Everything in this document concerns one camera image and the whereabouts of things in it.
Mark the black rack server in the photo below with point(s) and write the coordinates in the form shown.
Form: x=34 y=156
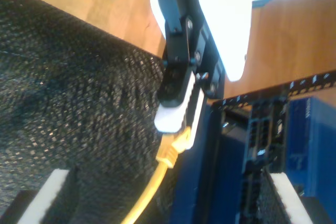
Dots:
x=262 y=134

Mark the black bubble wrap mat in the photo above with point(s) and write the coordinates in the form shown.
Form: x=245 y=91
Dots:
x=65 y=90

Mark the blue network switch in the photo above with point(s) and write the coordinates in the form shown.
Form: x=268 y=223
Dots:
x=315 y=142

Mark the black perforated rack post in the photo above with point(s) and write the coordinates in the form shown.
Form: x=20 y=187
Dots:
x=302 y=85

